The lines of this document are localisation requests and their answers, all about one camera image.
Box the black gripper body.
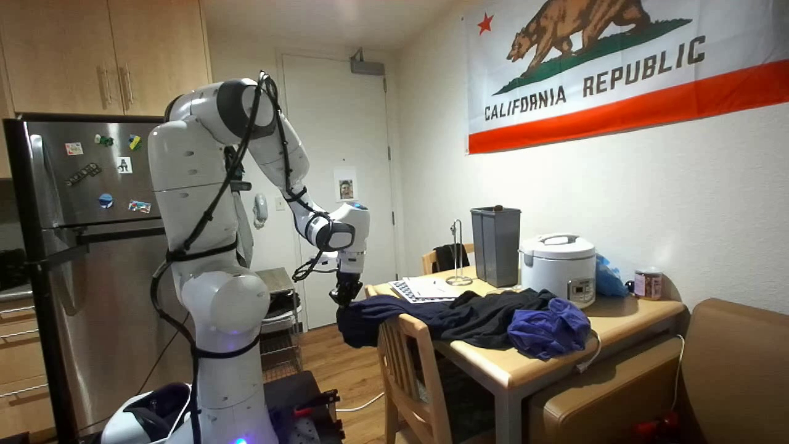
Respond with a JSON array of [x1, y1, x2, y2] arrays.
[[334, 272, 362, 302]]

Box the black cloth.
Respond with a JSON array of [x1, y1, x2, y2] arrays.
[[336, 288, 552, 350]]

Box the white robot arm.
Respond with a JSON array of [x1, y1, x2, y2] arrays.
[[98, 74, 369, 444]]

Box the wooden chair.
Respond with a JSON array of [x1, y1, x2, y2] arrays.
[[377, 314, 451, 444]]

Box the purple blue cloth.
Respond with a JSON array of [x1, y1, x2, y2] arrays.
[[505, 299, 591, 361]]

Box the gray trash bin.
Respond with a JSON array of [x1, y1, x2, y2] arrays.
[[471, 206, 520, 287]]

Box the white door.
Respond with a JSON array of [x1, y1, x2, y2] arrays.
[[274, 52, 401, 333]]

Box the white rice cooker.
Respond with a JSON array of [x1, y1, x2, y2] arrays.
[[522, 232, 597, 308]]

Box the blue plastic bag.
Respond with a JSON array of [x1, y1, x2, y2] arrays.
[[597, 256, 630, 299]]

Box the stainless steel refrigerator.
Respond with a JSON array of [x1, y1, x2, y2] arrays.
[[3, 113, 189, 444]]

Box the wooden dining table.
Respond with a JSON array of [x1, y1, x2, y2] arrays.
[[364, 264, 691, 444]]

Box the California Republic flag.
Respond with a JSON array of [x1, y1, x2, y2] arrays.
[[467, 0, 789, 154]]

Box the pink tin can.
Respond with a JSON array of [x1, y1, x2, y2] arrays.
[[634, 270, 664, 299]]

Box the wooden upper cabinets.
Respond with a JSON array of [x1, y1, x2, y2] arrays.
[[0, 0, 209, 116]]

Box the brown armchair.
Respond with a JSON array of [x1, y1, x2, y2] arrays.
[[528, 299, 789, 444]]

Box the metal wire shelf rack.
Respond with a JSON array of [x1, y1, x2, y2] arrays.
[[260, 266, 303, 372]]

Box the white power cord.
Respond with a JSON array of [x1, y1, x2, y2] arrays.
[[575, 328, 607, 375]]

